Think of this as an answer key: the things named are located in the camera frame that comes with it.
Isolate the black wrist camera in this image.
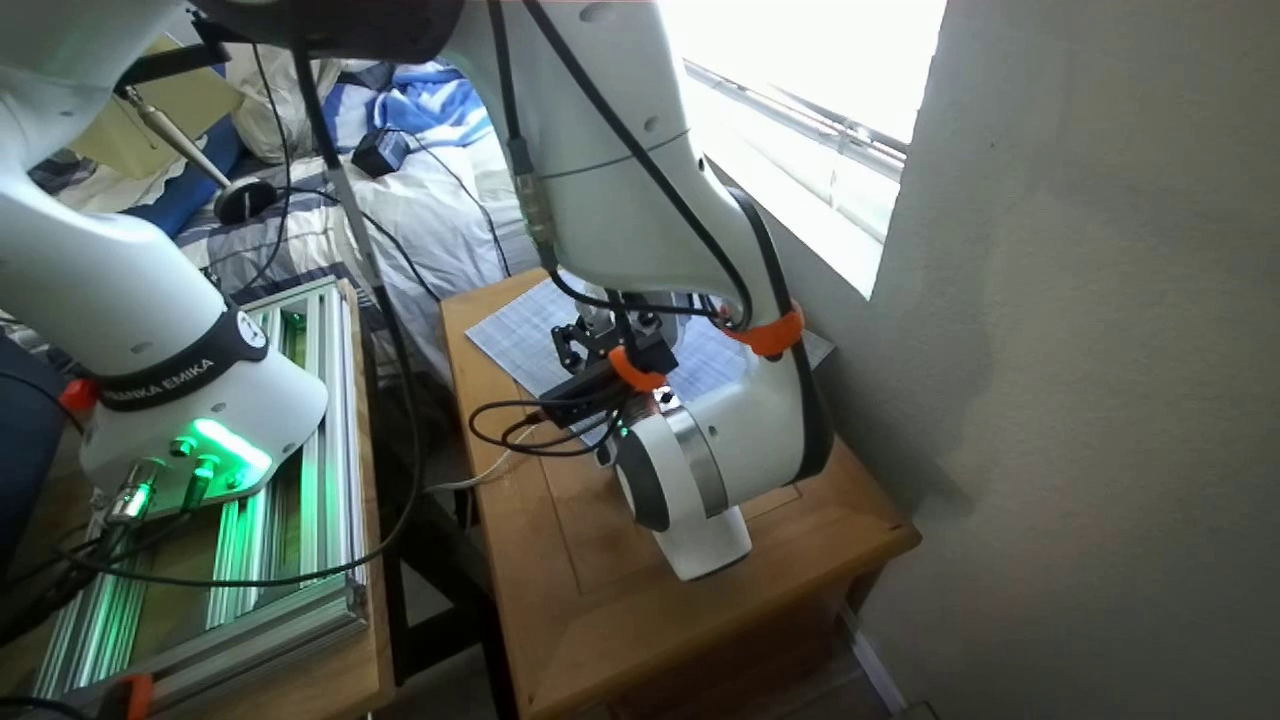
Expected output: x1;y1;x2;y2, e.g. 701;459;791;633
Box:
536;364;626;427

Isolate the black hanging cable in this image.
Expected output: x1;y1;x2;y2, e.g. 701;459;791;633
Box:
195;36;445;306

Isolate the white bed with bedding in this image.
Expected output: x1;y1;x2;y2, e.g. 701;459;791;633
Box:
182;47;536;384

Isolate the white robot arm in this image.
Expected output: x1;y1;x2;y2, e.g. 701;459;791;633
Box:
0;0;832;582

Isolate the wooden side table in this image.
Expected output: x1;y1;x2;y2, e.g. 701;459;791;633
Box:
439;263;926;720

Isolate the blue white striped cloth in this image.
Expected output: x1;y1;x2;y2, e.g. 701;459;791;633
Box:
326;62;494;154

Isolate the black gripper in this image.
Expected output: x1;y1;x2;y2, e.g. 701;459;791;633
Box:
554;307;675;378

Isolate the white iron power cord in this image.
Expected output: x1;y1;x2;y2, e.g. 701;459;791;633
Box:
423;446;554;502

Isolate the grey woven placemat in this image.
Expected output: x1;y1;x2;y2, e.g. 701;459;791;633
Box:
467;282;749;400

